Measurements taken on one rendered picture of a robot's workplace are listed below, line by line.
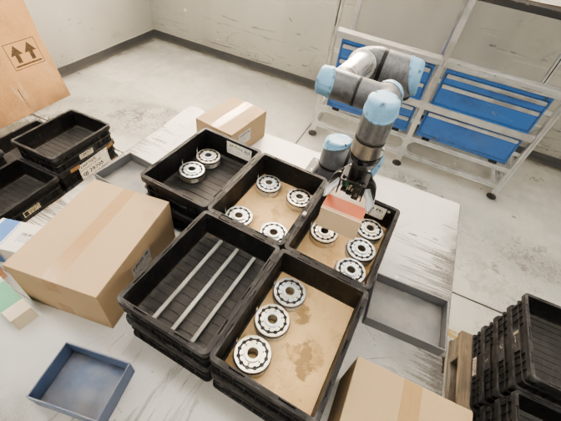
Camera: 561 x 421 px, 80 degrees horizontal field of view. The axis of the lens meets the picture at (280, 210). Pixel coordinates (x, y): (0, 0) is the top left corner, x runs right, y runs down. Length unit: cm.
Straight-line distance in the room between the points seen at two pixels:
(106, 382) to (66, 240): 44
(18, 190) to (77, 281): 126
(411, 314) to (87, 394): 106
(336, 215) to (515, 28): 297
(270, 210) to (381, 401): 74
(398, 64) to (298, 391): 103
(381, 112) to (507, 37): 298
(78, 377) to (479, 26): 361
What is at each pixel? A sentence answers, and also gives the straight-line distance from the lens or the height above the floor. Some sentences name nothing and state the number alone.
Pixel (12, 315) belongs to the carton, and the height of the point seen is 76.
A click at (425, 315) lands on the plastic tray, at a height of 70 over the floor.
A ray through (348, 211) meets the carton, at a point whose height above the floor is 112.
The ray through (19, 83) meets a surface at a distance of 370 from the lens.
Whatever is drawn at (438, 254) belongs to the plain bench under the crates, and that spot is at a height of 70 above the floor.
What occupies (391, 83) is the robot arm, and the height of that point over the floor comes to 143.
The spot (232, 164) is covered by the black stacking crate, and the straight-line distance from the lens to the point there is 151.
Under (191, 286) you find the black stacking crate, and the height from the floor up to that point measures 83.
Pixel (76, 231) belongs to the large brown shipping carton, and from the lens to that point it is 124.
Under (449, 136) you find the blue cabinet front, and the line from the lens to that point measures 309.
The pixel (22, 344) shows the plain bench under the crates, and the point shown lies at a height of 70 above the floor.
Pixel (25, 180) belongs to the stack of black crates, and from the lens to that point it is 236.
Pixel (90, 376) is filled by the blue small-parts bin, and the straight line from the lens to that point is 120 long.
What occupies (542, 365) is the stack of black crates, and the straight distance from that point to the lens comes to 185.
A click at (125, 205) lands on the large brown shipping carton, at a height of 90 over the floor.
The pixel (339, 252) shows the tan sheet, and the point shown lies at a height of 83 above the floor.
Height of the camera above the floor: 179
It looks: 46 degrees down
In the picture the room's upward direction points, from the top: 10 degrees clockwise
